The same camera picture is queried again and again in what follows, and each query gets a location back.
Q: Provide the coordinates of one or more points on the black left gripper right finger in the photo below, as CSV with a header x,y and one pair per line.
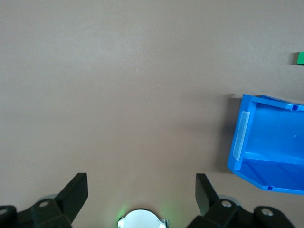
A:
x,y
206,199

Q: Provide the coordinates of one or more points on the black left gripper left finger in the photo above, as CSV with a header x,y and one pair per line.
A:
x,y
73,197

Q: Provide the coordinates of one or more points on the small green cube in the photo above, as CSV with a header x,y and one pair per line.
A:
x,y
300,58

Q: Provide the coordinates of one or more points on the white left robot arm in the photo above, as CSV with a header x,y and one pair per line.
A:
x,y
142,219

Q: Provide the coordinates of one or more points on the blue plastic storage bin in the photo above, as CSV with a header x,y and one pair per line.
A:
x,y
273,142

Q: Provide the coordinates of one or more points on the brown table mat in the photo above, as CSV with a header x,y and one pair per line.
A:
x,y
95,71

